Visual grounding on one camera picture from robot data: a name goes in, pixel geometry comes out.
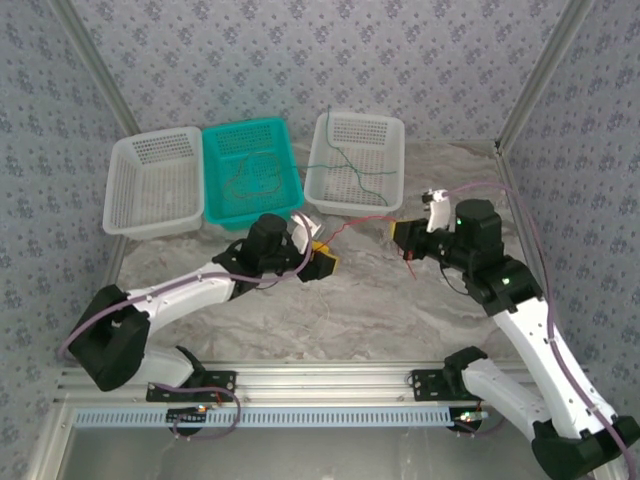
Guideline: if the white plastic basket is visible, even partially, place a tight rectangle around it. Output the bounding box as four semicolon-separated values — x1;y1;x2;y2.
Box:
102;125;206;240
303;110;406;220

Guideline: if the thin red cable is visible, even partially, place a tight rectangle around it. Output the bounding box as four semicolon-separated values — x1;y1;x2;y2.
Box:
322;214;419;281
222;152;284;201

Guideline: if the grey metal panel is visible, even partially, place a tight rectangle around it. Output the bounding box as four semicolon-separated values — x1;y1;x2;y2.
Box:
64;424;546;480

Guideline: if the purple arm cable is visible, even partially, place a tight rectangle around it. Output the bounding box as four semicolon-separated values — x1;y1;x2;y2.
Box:
446;182;636;480
58;212;316;359

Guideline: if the thin green cable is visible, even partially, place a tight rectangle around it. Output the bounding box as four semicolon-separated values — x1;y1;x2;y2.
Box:
324;105;390;207
292;162;397;177

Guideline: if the white slotted cable duct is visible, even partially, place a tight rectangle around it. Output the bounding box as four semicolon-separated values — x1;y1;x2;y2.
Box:
72;405;455;429

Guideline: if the teal plastic basket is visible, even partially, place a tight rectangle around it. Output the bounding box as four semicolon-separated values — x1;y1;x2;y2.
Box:
200;116;305;232

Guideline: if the aluminium frame post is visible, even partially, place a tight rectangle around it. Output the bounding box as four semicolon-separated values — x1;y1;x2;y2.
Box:
496;0;595;151
49;0;142;139

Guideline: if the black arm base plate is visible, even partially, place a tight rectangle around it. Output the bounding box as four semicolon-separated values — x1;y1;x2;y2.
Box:
410;367;501;401
146;368;237;402

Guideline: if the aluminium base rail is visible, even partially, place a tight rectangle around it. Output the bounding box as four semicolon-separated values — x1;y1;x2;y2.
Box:
55;362;596;406

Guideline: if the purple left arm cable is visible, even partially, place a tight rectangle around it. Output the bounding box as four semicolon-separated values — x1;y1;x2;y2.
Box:
58;212;316;359

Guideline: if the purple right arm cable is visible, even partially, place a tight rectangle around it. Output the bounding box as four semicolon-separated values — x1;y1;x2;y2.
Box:
446;182;636;480

